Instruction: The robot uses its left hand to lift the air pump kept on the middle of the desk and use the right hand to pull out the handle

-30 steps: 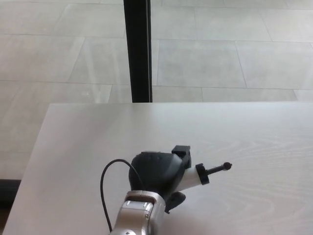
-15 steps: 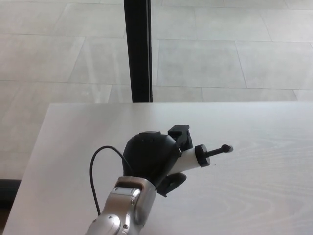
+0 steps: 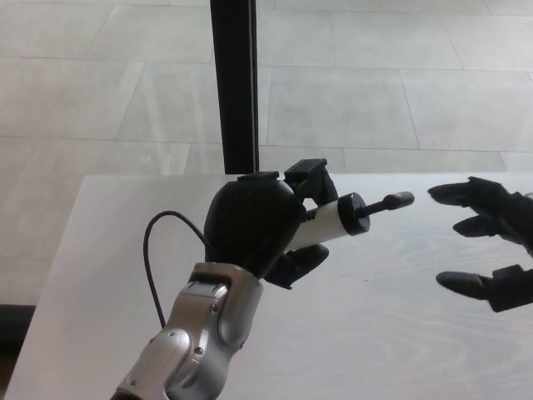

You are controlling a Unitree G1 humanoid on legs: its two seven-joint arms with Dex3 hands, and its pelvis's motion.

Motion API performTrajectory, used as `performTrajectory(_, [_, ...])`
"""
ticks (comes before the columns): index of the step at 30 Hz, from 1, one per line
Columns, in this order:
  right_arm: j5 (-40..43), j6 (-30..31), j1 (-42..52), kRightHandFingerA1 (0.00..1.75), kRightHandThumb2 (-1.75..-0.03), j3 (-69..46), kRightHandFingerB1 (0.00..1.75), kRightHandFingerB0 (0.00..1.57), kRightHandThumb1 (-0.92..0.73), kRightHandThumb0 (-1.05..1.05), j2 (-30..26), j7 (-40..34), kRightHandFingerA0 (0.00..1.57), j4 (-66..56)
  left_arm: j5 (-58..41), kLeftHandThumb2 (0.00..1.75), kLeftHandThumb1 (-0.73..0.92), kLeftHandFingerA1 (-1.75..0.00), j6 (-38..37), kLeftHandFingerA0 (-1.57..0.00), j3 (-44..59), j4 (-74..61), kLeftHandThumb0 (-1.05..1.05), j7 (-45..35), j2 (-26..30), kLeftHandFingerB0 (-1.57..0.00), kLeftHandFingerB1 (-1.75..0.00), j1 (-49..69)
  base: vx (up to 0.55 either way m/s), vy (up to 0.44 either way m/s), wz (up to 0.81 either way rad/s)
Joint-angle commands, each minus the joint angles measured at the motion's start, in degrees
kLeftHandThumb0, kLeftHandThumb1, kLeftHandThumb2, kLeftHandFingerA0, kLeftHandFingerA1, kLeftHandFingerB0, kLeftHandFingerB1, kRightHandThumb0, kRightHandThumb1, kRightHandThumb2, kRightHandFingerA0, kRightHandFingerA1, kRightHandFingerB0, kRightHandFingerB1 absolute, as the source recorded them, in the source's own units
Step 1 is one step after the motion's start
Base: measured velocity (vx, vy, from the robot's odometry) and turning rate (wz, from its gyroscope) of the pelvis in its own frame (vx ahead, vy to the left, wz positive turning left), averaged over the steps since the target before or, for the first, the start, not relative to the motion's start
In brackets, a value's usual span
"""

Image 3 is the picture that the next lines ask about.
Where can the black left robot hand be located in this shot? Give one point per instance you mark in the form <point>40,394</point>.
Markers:
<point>258,225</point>

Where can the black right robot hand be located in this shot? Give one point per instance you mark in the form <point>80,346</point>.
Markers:
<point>495,233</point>

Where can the white Franklin hand air pump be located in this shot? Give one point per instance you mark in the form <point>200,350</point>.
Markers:
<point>333,223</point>

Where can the black vertical window frame post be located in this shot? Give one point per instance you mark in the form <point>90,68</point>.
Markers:
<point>235,87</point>

